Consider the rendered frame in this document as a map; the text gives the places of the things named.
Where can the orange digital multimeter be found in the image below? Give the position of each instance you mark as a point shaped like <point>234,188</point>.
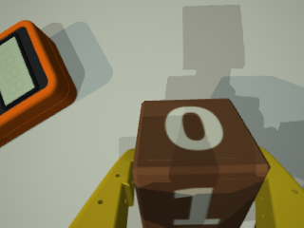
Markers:
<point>34,81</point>

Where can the brown number cube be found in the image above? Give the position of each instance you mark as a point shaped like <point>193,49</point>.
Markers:
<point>196,165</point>

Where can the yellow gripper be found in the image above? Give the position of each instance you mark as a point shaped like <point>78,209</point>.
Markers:
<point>279,201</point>

